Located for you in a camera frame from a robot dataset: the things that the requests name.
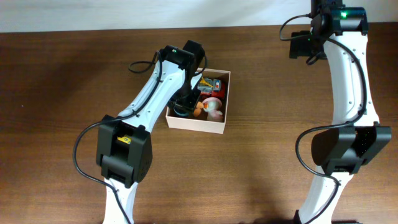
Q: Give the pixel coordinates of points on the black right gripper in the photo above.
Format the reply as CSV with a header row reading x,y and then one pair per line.
x,y
298,45

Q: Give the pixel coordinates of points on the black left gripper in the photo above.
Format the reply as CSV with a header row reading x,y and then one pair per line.
x,y
193,103

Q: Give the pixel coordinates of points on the black round cap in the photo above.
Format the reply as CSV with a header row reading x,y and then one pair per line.
x,y
181,111

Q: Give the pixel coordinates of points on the yellow plush duck toy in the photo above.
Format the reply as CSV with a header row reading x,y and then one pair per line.
x,y
198,109

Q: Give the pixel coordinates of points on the white duck figurine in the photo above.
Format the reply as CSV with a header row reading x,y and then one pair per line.
x,y
212,106

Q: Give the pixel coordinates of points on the pink cardboard box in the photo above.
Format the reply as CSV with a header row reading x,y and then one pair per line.
x,y
201,123

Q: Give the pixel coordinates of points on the red toy fire truck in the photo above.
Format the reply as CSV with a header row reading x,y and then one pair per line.
x,y
212,88

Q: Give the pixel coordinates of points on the yellow blue ball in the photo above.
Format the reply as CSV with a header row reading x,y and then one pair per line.
x,y
125,139

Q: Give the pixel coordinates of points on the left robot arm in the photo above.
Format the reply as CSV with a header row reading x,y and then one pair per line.
x,y
124,149

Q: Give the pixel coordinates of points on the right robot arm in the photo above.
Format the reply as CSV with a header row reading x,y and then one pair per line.
x,y
338,34

